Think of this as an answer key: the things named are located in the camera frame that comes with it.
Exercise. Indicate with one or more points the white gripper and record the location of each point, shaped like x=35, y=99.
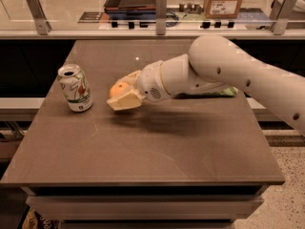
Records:
x=150, y=81

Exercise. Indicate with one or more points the orange fruit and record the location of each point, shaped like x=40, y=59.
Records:
x=118, y=88

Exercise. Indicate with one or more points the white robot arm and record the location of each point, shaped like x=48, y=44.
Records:
x=214, y=63

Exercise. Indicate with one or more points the white green 7up can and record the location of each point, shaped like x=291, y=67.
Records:
x=75, y=87

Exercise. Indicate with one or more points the green chip bag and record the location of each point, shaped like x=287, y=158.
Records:
x=226, y=91

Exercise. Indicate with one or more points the cardboard box with label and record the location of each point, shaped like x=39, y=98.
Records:
x=222, y=9

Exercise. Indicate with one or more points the white table drawer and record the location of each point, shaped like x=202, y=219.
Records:
x=144, y=208

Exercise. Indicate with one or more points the snack bag under table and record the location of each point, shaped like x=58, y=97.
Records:
x=35, y=221

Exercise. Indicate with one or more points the middle metal glass bracket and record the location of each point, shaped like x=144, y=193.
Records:
x=160, y=17

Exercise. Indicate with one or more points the metal glass bracket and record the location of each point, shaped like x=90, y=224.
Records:
x=160, y=17
x=280, y=15
x=41, y=22

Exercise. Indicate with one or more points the left metal glass bracket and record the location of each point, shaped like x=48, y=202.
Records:
x=41, y=22

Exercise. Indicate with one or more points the right metal glass bracket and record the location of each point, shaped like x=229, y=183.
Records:
x=280, y=15

